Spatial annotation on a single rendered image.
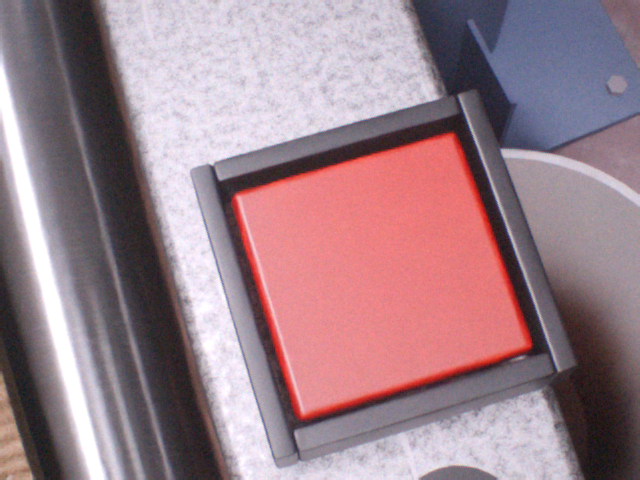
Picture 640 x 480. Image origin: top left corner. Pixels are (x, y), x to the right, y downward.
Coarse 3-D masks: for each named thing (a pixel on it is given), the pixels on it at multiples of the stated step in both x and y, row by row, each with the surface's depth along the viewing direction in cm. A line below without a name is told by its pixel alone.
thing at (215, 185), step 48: (288, 144) 32; (336, 144) 32; (384, 144) 33; (480, 144) 32; (480, 192) 33; (528, 240) 31; (240, 288) 31; (528, 288) 31; (240, 336) 31; (480, 384) 30; (528, 384) 30; (288, 432) 30; (336, 432) 30; (384, 432) 31
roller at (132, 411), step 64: (0, 0) 35; (64, 0) 36; (0, 64) 34; (64, 64) 35; (0, 128) 34; (64, 128) 34; (0, 192) 33; (64, 192) 33; (0, 256) 33; (64, 256) 33; (128, 256) 34; (0, 320) 33; (64, 320) 32; (128, 320) 33; (64, 384) 31; (128, 384) 32; (64, 448) 31; (128, 448) 31
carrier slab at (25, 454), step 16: (0, 336) 31; (0, 352) 31; (0, 368) 30; (0, 384) 30; (0, 400) 30; (16, 400) 30; (0, 416) 30; (16, 416) 30; (0, 432) 29; (16, 432) 30; (0, 448) 29; (16, 448) 29; (32, 448) 30; (0, 464) 29; (16, 464) 29; (32, 464) 29
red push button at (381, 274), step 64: (256, 192) 32; (320, 192) 32; (384, 192) 32; (448, 192) 32; (256, 256) 32; (320, 256) 32; (384, 256) 32; (448, 256) 31; (320, 320) 31; (384, 320) 31; (448, 320) 31; (512, 320) 31; (320, 384) 31; (384, 384) 30
